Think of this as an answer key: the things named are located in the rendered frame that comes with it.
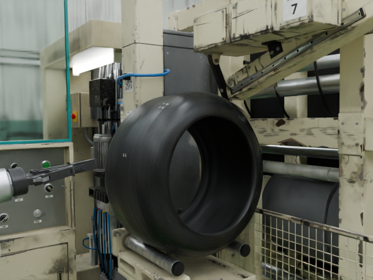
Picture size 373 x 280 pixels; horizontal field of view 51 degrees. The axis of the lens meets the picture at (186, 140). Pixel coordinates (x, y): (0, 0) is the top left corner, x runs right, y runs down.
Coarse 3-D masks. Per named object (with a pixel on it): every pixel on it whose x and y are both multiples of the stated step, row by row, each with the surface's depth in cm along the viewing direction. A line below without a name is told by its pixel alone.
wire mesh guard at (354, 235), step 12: (276, 216) 147; (288, 216) 142; (276, 228) 148; (324, 228) 129; (336, 228) 126; (264, 240) 154; (276, 240) 148; (312, 240) 135; (348, 240) 123; (360, 240) 119; (372, 240) 116; (276, 252) 149; (300, 252) 139; (324, 252) 131; (348, 252) 123; (252, 264) 160; (276, 264) 149; (288, 264) 144; (336, 264) 127; (276, 276) 149
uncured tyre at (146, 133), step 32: (192, 96) 125; (128, 128) 125; (160, 128) 116; (192, 128) 156; (224, 128) 153; (128, 160) 117; (160, 160) 114; (224, 160) 161; (256, 160) 139; (128, 192) 117; (160, 192) 114; (224, 192) 158; (256, 192) 140; (128, 224) 126; (160, 224) 115; (192, 224) 153; (224, 224) 147; (192, 256) 126
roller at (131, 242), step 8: (128, 240) 144; (136, 240) 142; (136, 248) 138; (144, 248) 134; (152, 248) 132; (144, 256) 133; (152, 256) 129; (160, 256) 126; (168, 256) 124; (160, 264) 124; (168, 264) 120; (176, 264) 119; (176, 272) 119
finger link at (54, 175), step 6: (66, 168) 107; (72, 168) 108; (42, 174) 102; (48, 174) 103; (54, 174) 104; (60, 174) 106; (66, 174) 107; (72, 174) 108; (48, 180) 103; (54, 180) 104
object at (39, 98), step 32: (0, 0) 150; (32, 0) 157; (64, 0) 164; (0, 32) 150; (32, 32) 157; (64, 32) 164; (0, 64) 151; (32, 64) 157; (64, 64) 165; (0, 96) 151; (32, 96) 158; (64, 96) 165; (0, 128) 152; (32, 128) 158; (64, 128) 166
